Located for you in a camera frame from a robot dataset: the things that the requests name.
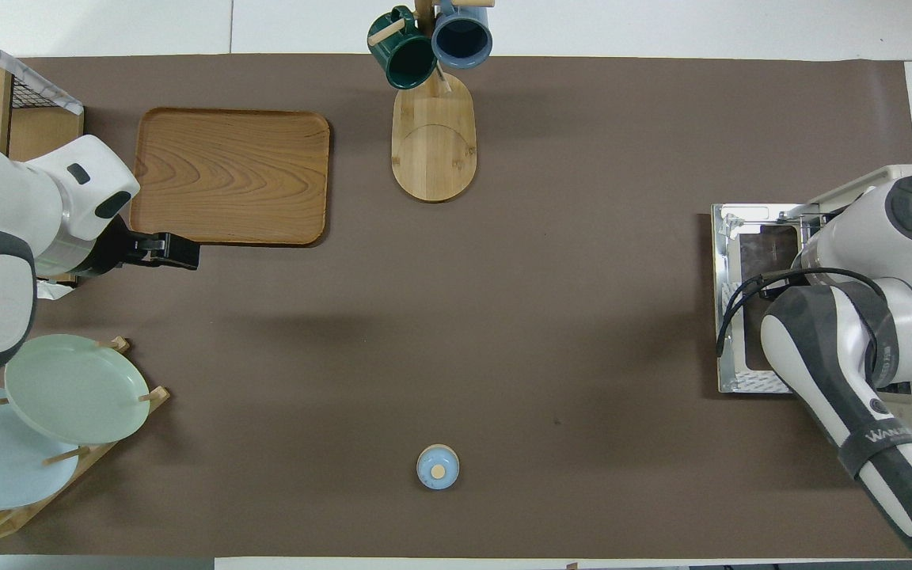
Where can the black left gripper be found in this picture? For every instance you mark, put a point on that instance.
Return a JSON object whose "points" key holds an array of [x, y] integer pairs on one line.
{"points": [[135, 249]]}

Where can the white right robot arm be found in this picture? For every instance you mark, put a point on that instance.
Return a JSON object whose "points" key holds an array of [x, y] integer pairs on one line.
{"points": [[883, 237]]}

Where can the rectangular wooden tray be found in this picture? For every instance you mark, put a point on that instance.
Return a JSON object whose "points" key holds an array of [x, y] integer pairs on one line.
{"points": [[230, 176]]}

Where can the crumpled silver foil sheet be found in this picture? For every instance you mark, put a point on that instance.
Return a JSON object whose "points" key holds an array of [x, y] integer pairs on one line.
{"points": [[56, 289]]}

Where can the pale green plate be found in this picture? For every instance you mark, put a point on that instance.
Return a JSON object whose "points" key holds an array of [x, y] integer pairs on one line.
{"points": [[76, 388]]}

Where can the wooden plate rack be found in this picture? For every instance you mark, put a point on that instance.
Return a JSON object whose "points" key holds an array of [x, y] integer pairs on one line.
{"points": [[108, 451]]}

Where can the wooden mug tree stand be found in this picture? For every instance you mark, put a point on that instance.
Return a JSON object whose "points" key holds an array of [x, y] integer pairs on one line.
{"points": [[434, 150]]}

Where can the dark green mug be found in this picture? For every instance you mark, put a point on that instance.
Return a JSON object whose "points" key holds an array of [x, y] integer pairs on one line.
{"points": [[408, 59]]}

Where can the brown paper table mat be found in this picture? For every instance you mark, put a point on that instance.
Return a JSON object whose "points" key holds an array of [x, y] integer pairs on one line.
{"points": [[503, 317]]}

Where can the blue grey mug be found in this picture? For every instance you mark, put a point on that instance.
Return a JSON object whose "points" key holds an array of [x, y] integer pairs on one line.
{"points": [[462, 36]]}

